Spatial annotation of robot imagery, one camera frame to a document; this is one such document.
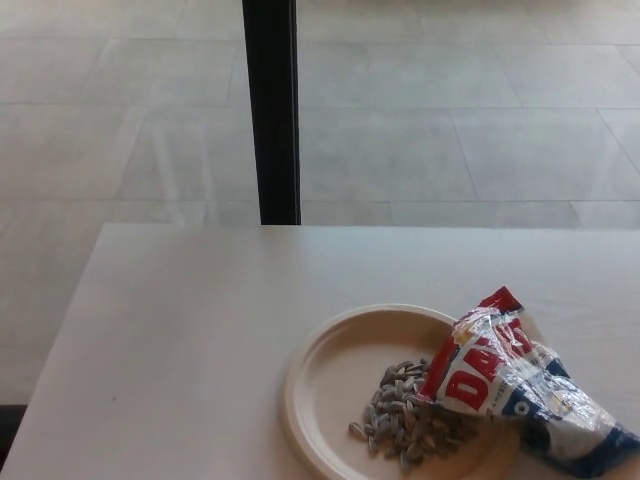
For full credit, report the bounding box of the red blue sunflower seed bag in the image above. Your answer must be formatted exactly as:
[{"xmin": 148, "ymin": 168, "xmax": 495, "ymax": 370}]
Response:
[{"xmin": 414, "ymin": 285, "xmax": 640, "ymax": 480}]

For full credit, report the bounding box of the pile of sunflower seeds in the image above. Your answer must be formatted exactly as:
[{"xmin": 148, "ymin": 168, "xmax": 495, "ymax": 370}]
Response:
[{"xmin": 348, "ymin": 357, "xmax": 482, "ymax": 474}]

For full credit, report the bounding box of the black vertical window frame post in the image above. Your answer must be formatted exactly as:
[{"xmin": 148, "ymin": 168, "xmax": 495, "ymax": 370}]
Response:
[{"xmin": 241, "ymin": 0, "xmax": 303, "ymax": 226}]

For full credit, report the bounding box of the white round paper plate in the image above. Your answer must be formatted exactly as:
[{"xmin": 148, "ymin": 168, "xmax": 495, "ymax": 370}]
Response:
[{"xmin": 283, "ymin": 302, "xmax": 524, "ymax": 480}]

